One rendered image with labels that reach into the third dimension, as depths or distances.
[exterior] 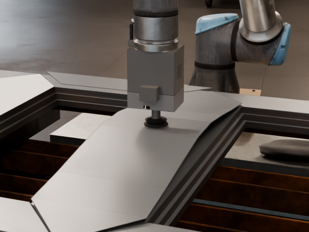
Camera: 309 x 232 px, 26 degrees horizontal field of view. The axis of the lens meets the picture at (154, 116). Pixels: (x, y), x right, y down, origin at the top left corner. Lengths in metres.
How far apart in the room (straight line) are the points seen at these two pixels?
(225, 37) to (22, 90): 0.59
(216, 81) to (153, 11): 0.80
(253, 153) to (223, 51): 0.33
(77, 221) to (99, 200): 0.06
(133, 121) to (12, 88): 0.46
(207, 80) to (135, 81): 0.75
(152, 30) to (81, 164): 0.24
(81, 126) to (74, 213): 0.91
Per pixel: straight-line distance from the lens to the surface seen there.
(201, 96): 1.46
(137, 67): 1.13
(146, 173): 1.02
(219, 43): 1.84
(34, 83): 1.61
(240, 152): 1.66
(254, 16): 1.73
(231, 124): 1.35
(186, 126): 1.17
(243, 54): 1.84
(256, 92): 1.99
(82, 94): 1.55
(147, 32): 1.10
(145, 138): 1.12
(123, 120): 1.20
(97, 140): 1.13
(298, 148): 1.63
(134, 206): 0.95
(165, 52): 1.11
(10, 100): 1.49
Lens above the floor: 1.28
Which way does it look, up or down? 18 degrees down
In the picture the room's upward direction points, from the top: straight up
